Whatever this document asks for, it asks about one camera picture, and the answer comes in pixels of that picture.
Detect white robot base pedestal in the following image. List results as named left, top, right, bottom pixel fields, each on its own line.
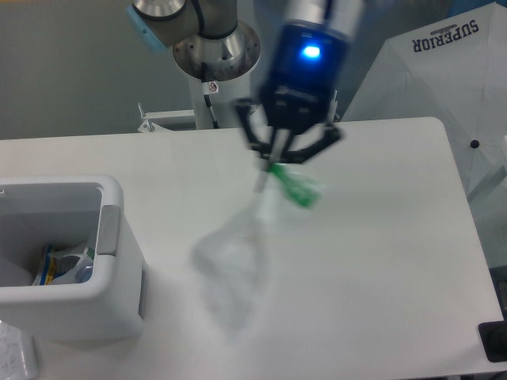
left=173, top=21, right=261, bottom=130

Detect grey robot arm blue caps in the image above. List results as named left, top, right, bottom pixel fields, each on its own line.
left=127, top=1, right=364, bottom=165

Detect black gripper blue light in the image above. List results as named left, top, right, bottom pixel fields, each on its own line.
left=234, top=21, right=351, bottom=170

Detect white umbrella Superior print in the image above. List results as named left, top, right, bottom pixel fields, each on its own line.
left=343, top=2, right=506, bottom=194

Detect blue yellow snack wrapper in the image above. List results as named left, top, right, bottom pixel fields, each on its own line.
left=32, top=245, right=71, bottom=286

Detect white plastic package barcode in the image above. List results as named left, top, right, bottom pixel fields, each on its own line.
left=49, top=243, right=95, bottom=285

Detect white bag green stripe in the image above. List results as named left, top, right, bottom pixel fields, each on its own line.
left=191, top=164, right=324, bottom=340

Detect black cable on pedestal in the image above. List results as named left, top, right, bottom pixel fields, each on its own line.
left=200, top=62, right=220, bottom=130

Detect black device at table corner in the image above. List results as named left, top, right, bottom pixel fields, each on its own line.
left=478, top=321, right=506, bottom=363

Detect white trash can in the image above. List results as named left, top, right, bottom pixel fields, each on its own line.
left=1, top=175, right=147, bottom=340

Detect metal clamp behind table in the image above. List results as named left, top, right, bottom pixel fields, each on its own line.
left=324, top=89, right=337, bottom=124

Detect white mounting bracket with bolt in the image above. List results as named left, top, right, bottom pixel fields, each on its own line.
left=137, top=102, right=196, bottom=133

